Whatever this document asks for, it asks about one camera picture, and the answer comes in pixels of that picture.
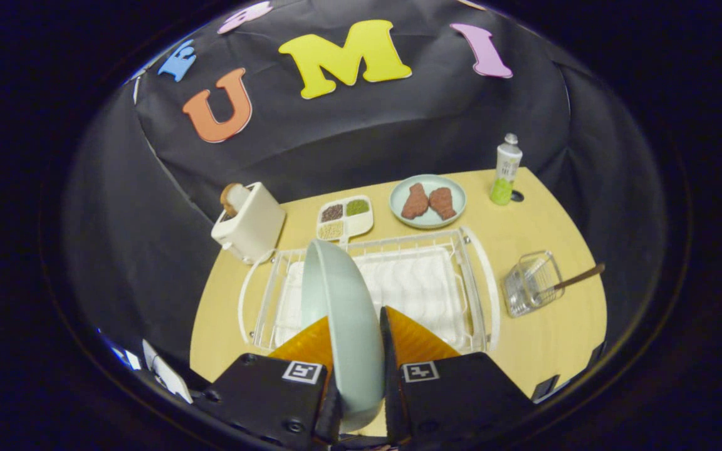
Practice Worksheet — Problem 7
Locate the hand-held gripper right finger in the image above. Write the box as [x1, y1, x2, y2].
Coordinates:
[379, 306, 534, 447]

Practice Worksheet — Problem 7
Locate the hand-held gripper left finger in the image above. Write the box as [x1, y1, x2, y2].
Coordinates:
[192, 315, 343, 448]

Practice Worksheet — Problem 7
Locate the white wire dish rack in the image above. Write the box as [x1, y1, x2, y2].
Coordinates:
[238, 225, 501, 355]

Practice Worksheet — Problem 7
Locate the metal wire basket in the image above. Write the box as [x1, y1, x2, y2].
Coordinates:
[502, 251, 565, 318]

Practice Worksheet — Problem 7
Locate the brown handled spoon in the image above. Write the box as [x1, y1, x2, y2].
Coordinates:
[540, 263, 606, 295]

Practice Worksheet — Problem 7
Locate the pale green serving plate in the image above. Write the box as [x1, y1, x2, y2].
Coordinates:
[389, 174, 467, 230]

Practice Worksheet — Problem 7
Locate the small black box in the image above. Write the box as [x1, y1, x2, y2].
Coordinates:
[531, 375, 561, 402]

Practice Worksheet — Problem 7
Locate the white paper item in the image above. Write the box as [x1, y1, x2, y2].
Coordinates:
[142, 338, 194, 403]

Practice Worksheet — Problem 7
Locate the white drip tray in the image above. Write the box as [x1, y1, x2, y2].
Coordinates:
[273, 247, 468, 348]

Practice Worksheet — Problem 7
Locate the cream toaster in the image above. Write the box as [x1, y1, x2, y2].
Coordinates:
[211, 182, 287, 265]

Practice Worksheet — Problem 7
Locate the brown meat piece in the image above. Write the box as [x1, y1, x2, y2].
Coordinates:
[401, 183, 431, 220]
[429, 187, 458, 220]

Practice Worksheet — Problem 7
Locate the toasted bread slice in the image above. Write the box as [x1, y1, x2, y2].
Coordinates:
[221, 183, 244, 218]

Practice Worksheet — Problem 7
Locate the white divided condiment tray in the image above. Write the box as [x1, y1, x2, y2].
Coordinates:
[316, 195, 374, 244]

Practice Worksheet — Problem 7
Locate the green label drink bottle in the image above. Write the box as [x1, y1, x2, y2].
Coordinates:
[489, 133, 523, 206]

